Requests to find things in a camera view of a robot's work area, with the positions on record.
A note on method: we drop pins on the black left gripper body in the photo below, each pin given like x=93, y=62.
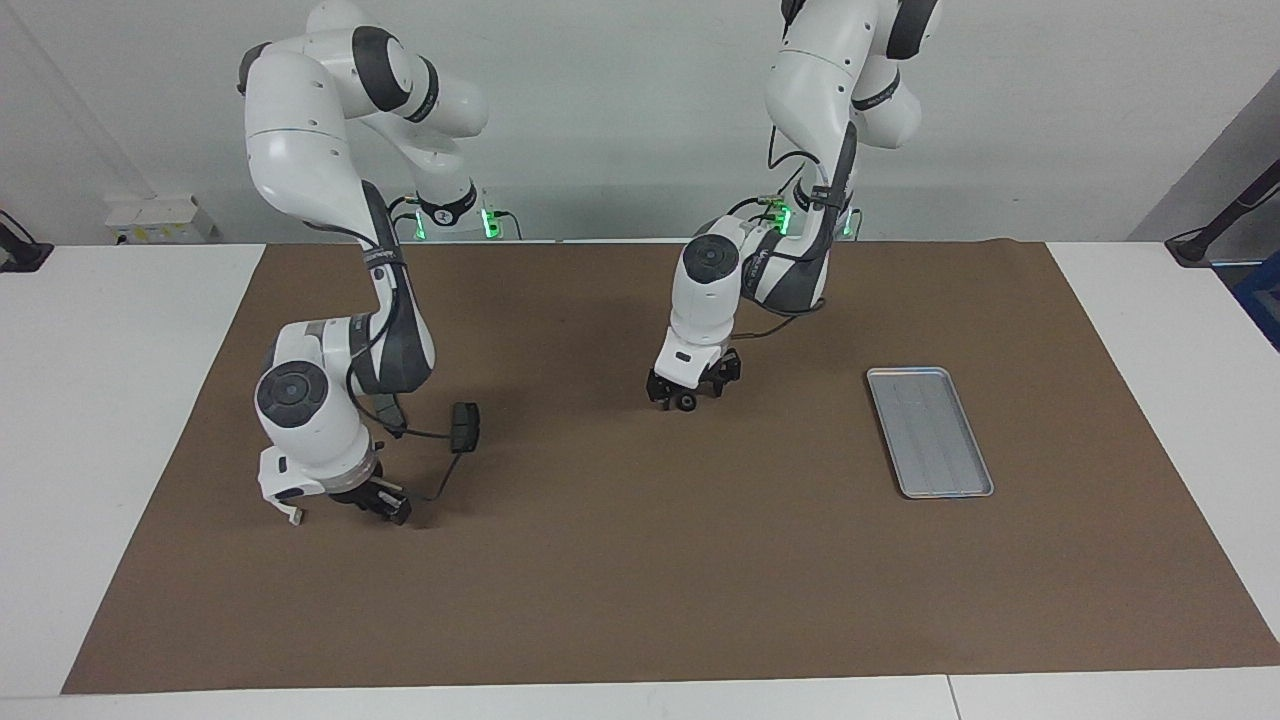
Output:
x=692, y=386

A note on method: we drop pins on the dark grey curved brake pad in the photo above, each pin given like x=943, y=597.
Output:
x=396, y=426

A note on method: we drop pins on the dark grey rectangular brake pad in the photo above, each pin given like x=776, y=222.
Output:
x=465, y=428

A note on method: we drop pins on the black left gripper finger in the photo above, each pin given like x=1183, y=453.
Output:
x=660, y=390
x=724, y=370

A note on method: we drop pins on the black table clamp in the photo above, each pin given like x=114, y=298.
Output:
x=20, y=255

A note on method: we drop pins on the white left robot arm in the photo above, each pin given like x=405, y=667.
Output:
x=810, y=80

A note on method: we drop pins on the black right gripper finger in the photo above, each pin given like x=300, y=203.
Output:
x=365, y=510
x=400, y=512

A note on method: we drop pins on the blue crate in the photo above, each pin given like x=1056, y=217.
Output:
x=1262, y=300

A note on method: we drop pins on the white box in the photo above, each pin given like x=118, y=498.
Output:
x=155, y=220

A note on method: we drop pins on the brown table mat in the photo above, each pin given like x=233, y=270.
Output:
x=640, y=580

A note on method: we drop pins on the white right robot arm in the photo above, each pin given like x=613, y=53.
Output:
x=300, y=140

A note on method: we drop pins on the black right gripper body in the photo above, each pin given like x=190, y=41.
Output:
x=360, y=493

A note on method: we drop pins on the silver metal tray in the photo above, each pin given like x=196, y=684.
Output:
x=930, y=435

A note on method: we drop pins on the white curved plastic bracket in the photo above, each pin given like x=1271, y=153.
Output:
x=293, y=516

